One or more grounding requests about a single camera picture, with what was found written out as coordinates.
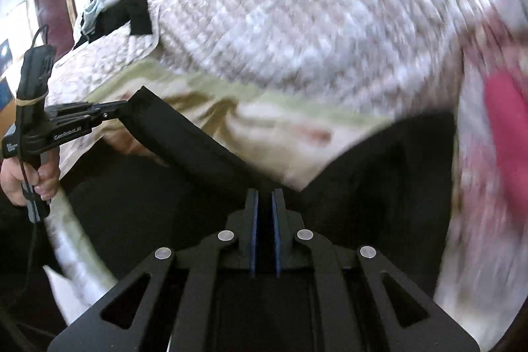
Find black garment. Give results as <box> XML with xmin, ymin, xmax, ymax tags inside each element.
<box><xmin>76</xmin><ymin>0</ymin><xmax>154</xmax><ymax>48</ymax></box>

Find beige quilted bedspread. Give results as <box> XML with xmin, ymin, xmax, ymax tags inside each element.
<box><xmin>53</xmin><ymin>0</ymin><xmax>516</xmax><ymax>122</ymax></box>

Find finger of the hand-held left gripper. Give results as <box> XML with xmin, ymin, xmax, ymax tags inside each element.
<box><xmin>45</xmin><ymin>100</ymin><xmax>128</xmax><ymax>117</ymax></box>
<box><xmin>53</xmin><ymin>110</ymin><xmax>124</xmax><ymax>128</ymax></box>

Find light blue garment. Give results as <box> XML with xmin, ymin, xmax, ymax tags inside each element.
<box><xmin>80</xmin><ymin>0</ymin><xmax>133</xmax><ymax>35</ymax></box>

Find floral fleece blanket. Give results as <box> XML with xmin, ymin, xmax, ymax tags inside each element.
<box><xmin>41</xmin><ymin>59</ymin><xmax>392</xmax><ymax>320</ymax></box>

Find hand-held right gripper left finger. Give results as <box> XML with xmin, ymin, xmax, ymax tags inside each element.
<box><xmin>47</xmin><ymin>189</ymin><xmax>258</xmax><ymax>352</ymax></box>

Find pink floral quilt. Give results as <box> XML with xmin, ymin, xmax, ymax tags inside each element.
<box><xmin>433</xmin><ymin>0</ymin><xmax>528</xmax><ymax>336</ymax></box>

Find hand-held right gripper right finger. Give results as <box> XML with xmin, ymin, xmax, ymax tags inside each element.
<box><xmin>272</xmin><ymin>189</ymin><xmax>481</xmax><ymax>352</ymax></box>

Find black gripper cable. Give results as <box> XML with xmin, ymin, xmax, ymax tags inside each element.
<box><xmin>16</xmin><ymin>26</ymin><xmax>51</xmax><ymax>268</ymax></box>

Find dark red door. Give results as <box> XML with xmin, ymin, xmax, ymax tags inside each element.
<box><xmin>33</xmin><ymin>0</ymin><xmax>77</xmax><ymax>51</ymax></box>

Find person's left hand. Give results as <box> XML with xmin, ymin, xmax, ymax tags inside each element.
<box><xmin>0</xmin><ymin>154</ymin><xmax>60</xmax><ymax>208</ymax></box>

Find plain pink cloth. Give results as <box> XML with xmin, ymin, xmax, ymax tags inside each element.
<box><xmin>484</xmin><ymin>72</ymin><xmax>528</xmax><ymax>188</ymax></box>

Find black pants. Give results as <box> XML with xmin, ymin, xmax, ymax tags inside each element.
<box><xmin>62</xmin><ymin>86</ymin><xmax>458</xmax><ymax>295</ymax></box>

